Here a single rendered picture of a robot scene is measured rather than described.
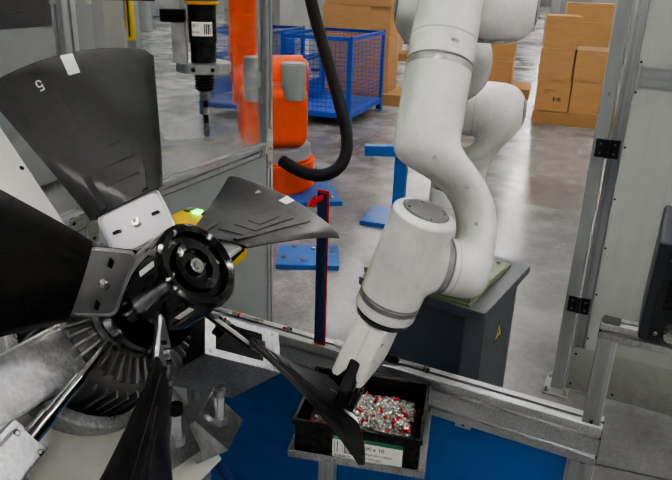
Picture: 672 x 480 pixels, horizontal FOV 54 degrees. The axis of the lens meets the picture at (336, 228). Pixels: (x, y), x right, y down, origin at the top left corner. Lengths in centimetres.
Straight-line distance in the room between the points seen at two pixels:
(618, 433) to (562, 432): 152
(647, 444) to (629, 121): 118
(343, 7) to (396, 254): 821
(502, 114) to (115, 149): 80
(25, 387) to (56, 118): 35
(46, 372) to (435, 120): 57
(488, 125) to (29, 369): 98
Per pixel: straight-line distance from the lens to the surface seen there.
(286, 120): 480
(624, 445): 274
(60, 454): 100
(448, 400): 130
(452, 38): 90
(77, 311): 84
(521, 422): 128
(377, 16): 887
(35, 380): 88
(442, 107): 86
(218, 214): 106
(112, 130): 94
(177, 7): 87
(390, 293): 84
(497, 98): 142
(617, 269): 268
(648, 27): 249
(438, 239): 81
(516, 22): 106
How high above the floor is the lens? 157
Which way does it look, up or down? 21 degrees down
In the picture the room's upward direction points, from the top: 2 degrees clockwise
